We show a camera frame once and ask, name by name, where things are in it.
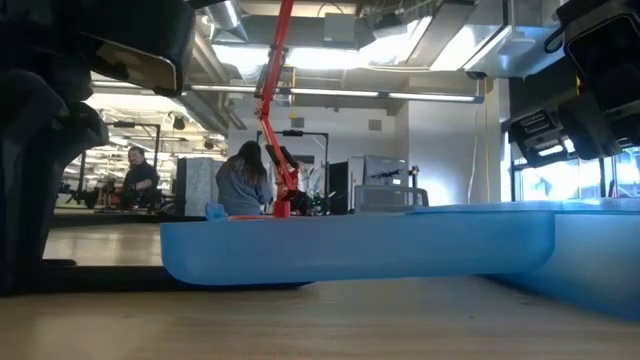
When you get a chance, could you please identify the black window frame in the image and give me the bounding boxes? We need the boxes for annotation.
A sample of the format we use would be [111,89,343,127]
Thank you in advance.
[509,154,640,201]

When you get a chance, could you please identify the grey partition panel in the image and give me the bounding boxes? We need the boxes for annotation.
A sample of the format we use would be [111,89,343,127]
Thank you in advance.
[174,156,222,217]

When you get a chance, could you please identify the red desk lamp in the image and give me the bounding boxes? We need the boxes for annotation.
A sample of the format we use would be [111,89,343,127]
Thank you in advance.
[227,0,302,222]

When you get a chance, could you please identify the black table frame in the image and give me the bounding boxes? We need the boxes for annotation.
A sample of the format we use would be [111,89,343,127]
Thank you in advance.
[49,211,207,225]

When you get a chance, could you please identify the person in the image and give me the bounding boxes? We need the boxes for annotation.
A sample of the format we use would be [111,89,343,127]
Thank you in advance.
[121,145,162,210]
[214,140,275,217]

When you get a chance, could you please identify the ceiling light strip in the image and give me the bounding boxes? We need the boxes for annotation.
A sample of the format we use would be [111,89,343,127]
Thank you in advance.
[91,79,484,104]

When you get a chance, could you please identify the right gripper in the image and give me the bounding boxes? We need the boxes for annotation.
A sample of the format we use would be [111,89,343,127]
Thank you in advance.
[508,91,640,169]

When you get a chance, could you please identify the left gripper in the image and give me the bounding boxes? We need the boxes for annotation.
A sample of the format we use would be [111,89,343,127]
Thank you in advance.
[0,0,110,264]

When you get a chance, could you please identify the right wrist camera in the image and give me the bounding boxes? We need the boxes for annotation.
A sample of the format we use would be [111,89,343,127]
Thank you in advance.
[562,0,640,117]

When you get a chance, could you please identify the black monitor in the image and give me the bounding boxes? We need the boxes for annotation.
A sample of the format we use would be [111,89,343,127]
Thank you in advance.
[328,160,350,216]

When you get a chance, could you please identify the silver ventilation duct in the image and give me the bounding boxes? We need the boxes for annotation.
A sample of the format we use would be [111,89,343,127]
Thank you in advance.
[197,0,249,41]

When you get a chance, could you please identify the black marker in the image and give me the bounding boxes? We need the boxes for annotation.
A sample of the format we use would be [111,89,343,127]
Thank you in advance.
[42,264,312,294]

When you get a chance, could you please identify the blue plastic supply box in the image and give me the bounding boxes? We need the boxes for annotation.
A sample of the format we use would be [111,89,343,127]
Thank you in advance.
[159,197,640,321]

